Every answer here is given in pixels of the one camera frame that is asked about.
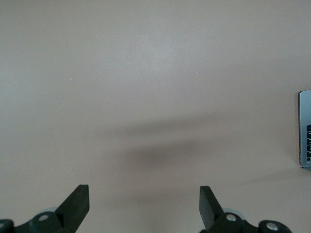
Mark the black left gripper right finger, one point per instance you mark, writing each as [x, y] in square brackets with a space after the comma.
[209, 208]

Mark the grey laptop with black keyboard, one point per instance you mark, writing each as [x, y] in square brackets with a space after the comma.
[305, 109]

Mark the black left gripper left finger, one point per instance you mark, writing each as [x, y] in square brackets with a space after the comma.
[75, 208]

